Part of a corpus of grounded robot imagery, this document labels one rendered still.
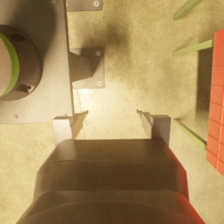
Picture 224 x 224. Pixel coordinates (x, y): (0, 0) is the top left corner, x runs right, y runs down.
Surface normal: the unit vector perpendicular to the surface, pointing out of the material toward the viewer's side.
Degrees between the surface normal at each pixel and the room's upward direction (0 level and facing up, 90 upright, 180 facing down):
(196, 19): 0
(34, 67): 66
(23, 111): 0
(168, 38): 0
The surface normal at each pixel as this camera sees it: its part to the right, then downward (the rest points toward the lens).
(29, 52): 0.86, -0.18
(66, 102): -0.01, 0.25
